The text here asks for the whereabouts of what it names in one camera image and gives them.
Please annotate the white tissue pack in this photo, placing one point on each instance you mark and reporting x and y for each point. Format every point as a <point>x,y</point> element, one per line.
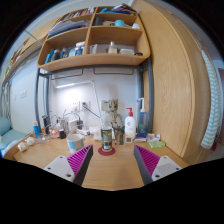
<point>97,135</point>

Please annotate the white desk lamp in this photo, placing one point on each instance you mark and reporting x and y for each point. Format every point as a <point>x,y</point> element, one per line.
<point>70,84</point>

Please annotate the white power strip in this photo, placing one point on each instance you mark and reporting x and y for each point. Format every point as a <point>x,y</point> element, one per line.
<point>84,131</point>

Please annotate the small blue bottle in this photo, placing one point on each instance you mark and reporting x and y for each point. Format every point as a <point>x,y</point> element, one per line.
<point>36,130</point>

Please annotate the white mug with blue map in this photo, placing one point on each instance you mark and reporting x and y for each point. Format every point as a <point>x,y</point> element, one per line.
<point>75,144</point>

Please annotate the flat round red coaster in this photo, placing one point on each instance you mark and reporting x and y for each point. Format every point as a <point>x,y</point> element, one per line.
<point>106,153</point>

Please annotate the wooden shelf unit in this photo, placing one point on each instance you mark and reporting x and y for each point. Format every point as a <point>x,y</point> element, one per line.
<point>90,36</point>

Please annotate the white pump bottle, red top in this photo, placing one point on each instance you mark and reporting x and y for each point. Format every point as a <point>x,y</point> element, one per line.
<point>130,126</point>

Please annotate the bed with blue bedding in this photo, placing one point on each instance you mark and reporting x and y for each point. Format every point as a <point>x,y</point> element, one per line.
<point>8,138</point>

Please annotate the clear blue spray bottle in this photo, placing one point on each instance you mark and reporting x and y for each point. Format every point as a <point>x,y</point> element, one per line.
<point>142,120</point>

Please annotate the clear bottle with dark label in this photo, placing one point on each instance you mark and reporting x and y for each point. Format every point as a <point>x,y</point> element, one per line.
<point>106,136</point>

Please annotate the small white digital clock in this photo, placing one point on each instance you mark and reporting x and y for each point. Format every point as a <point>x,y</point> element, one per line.
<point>128,139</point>

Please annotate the green cloth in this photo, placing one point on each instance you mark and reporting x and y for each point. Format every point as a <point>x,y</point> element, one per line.
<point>156,144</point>

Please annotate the green striped hanging towel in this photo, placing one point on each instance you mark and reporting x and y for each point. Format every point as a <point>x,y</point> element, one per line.
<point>211,106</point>

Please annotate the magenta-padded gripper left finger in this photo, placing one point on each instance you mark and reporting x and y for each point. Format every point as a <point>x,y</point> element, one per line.
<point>60,166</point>

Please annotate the black charger block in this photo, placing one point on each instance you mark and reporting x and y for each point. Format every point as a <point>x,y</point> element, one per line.
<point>62,134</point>

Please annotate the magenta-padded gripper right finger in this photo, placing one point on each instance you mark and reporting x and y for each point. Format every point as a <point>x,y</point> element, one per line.
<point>165,166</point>

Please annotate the black cylindrical bottle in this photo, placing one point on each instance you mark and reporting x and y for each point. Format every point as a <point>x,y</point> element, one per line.
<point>45,126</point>

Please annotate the brown tree figurine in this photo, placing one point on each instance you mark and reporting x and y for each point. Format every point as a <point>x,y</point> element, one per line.
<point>115,113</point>

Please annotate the white tape roll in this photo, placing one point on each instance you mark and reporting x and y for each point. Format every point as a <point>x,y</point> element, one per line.
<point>22,147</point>
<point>30,141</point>

